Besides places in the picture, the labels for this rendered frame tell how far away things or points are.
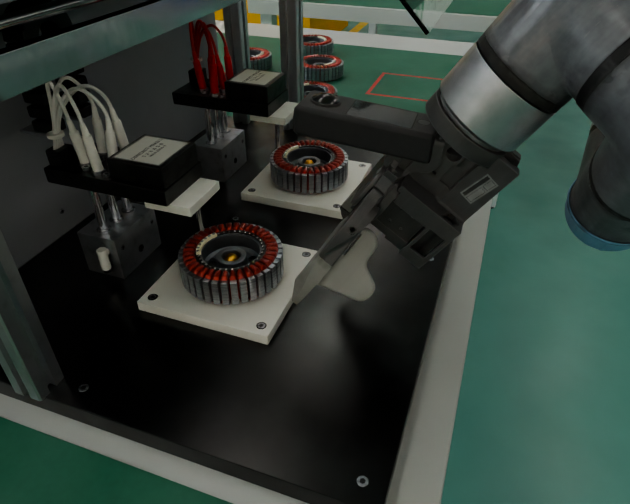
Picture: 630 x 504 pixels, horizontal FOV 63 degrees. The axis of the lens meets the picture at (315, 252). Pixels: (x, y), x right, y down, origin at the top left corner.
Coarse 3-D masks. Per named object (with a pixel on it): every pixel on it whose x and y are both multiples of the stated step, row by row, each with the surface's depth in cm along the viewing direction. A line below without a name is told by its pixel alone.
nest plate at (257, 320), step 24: (288, 264) 59; (168, 288) 56; (288, 288) 56; (168, 312) 53; (192, 312) 53; (216, 312) 53; (240, 312) 53; (264, 312) 53; (240, 336) 52; (264, 336) 50
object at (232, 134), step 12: (228, 132) 79; (240, 132) 79; (204, 144) 76; (216, 144) 76; (228, 144) 76; (240, 144) 80; (204, 156) 76; (216, 156) 75; (228, 156) 77; (240, 156) 80; (204, 168) 77; (216, 168) 76; (228, 168) 77; (216, 180) 78
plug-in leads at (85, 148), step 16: (48, 96) 50; (64, 96) 50; (64, 112) 50; (96, 112) 54; (112, 112) 53; (80, 128) 49; (96, 128) 54; (112, 128) 52; (64, 144) 54; (80, 144) 52; (96, 144) 55; (112, 144) 52; (48, 160) 54; (64, 160) 53; (80, 160) 53; (96, 160) 51
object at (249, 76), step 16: (208, 80) 76; (240, 80) 69; (256, 80) 69; (272, 80) 69; (176, 96) 72; (192, 96) 71; (208, 96) 71; (224, 96) 71; (240, 96) 69; (256, 96) 68; (272, 96) 69; (208, 112) 73; (224, 112) 77; (240, 112) 70; (256, 112) 69; (272, 112) 70; (288, 112) 70; (208, 128) 74; (224, 128) 79
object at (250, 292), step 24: (192, 240) 57; (216, 240) 58; (240, 240) 59; (264, 240) 57; (192, 264) 53; (216, 264) 57; (240, 264) 56; (264, 264) 54; (192, 288) 53; (216, 288) 52; (240, 288) 52; (264, 288) 54
